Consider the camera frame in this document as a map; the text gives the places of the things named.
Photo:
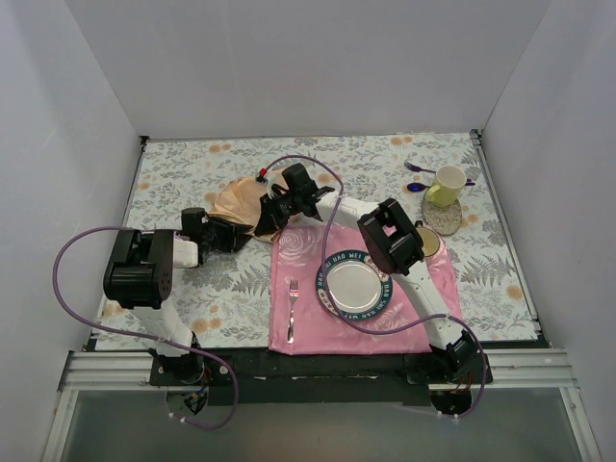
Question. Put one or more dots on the cream enamel mug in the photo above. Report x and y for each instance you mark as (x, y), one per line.
(430, 239)

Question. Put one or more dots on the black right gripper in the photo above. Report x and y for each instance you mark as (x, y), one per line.
(273, 212)

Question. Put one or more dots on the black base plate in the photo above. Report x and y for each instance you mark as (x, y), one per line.
(266, 376)

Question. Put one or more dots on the aluminium frame rail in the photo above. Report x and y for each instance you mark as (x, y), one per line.
(122, 371)

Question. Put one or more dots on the speckled round coaster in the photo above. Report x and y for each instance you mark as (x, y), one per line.
(444, 221)

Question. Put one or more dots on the floral tablecloth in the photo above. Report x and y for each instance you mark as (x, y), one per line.
(227, 302)

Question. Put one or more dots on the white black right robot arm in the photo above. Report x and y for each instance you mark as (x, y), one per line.
(396, 248)

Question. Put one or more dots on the silver fork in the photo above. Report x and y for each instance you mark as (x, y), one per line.
(293, 294)

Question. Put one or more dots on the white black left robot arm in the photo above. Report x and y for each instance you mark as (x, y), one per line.
(139, 278)

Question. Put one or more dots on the white plate teal rim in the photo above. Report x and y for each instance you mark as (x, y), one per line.
(354, 285)

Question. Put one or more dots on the peach satin napkin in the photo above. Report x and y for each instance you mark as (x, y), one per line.
(239, 202)

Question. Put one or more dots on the pink rose placemat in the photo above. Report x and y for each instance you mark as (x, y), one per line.
(297, 255)

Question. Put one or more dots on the purple plastic spoon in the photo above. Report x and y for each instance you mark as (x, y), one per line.
(416, 187)

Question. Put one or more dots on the yellow green mug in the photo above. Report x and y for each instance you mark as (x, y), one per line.
(447, 185)

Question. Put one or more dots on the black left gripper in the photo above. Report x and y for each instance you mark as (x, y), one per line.
(230, 235)

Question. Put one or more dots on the purple plastic fork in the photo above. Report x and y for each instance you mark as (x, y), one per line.
(415, 168)

